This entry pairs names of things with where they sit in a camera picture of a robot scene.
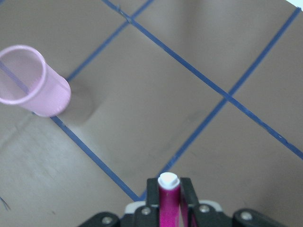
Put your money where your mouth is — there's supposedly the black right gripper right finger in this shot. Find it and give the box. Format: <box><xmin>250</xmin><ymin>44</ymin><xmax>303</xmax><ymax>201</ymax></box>
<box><xmin>180</xmin><ymin>177</ymin><xmax>200</xmax><ymax>227</ymax></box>

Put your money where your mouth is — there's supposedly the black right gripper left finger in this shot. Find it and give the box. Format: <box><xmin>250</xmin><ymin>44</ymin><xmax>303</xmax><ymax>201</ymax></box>
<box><xmin>146</xmin><ymin>178</ymin><xmax>160</xmax><ymax>213</ymax></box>

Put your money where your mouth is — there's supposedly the pink pen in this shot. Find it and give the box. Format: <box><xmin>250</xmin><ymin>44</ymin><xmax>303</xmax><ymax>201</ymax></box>
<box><xmin>158</xmin><ymin>172</ymin><xmax>180</xmax><ymax>227</ymax></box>

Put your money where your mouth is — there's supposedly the pink mesh cup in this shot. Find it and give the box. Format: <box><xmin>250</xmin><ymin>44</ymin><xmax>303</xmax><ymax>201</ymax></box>
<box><xmin>0</xmin><ymin>45</ymin><xmax>71</xmax><ymax>117</ymax></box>

